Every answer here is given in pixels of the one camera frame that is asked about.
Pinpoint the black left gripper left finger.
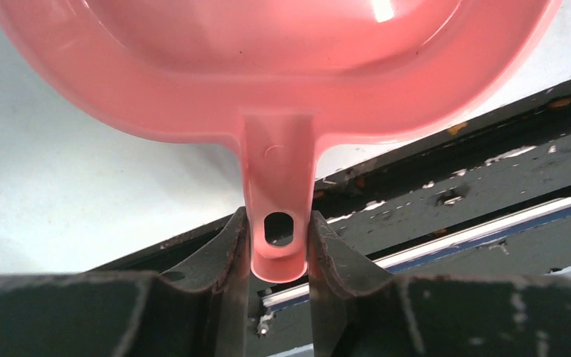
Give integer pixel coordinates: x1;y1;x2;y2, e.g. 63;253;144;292
0;208;250;356

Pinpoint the pink plastic dustpan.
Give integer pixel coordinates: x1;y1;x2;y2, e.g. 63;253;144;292
0;1;560;283

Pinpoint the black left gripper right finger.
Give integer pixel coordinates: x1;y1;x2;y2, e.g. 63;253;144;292
308;211;571;356

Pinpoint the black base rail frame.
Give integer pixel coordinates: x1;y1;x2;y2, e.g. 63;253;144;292
103;80;571;356

